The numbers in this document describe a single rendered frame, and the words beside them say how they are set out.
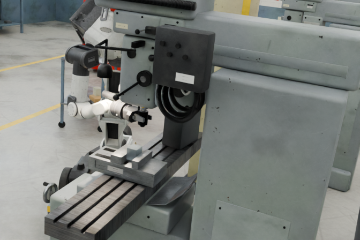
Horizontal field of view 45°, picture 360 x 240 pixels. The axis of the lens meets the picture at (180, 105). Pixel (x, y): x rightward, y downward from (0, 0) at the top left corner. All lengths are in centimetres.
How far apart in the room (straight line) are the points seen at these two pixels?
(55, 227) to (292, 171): 93
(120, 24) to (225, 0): 184
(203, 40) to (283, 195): 67
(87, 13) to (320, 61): 132
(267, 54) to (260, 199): 56
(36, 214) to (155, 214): 175
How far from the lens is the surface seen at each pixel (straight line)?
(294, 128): 162
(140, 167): 203
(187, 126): 243
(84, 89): 240
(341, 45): 166
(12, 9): 1236
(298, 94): 159
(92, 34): 240
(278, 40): 169
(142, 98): 194
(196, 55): 150
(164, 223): 204
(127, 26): 189
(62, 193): 237
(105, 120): 285
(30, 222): 355
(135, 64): 192
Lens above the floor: 194
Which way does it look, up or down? 18 degrees down
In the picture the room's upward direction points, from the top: 6 degrees clockwise
